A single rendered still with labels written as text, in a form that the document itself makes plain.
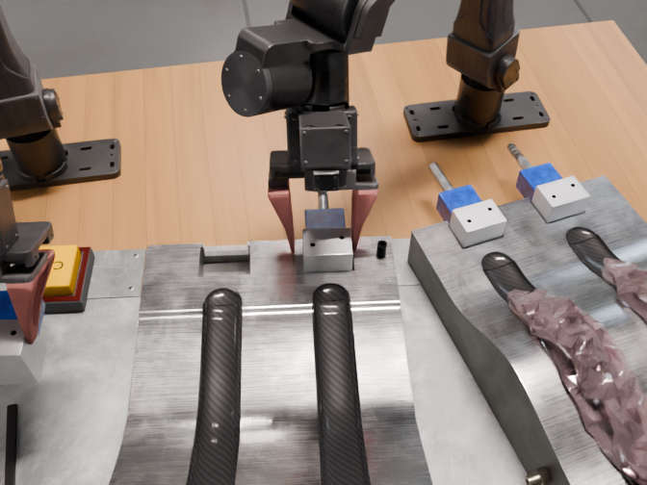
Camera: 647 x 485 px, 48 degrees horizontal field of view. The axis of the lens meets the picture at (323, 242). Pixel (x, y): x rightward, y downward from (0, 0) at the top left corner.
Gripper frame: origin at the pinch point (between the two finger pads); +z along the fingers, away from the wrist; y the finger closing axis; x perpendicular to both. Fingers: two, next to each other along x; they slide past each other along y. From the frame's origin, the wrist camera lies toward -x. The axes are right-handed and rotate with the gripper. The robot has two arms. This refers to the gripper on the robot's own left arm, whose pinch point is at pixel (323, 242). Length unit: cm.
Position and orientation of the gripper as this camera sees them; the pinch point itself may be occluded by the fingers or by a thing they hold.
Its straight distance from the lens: 75.3
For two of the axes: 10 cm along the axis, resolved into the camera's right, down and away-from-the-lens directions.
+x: -0.4, -3.5, 9.4
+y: 10.0, -0.4, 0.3
